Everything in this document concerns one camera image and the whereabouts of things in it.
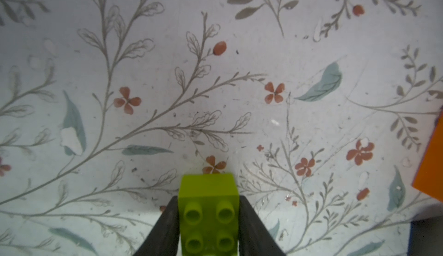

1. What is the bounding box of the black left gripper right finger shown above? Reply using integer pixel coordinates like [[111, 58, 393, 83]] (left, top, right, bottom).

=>
[[238, 196, 285, 256]]

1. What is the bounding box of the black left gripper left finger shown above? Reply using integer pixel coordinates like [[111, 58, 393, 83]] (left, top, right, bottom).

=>
[[134, 196, 180, 256]]

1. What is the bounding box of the long lime green lego brick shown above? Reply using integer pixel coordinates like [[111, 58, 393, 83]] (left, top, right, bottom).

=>
[[178, 174, 239, 256]]

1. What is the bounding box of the orange lego brick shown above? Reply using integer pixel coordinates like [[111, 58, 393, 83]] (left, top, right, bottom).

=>
[[412, 112, 443, 202]]

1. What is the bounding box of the black small lego piece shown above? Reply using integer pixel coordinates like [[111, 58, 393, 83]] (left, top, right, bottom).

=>
[[407, 216, 443, 256]]

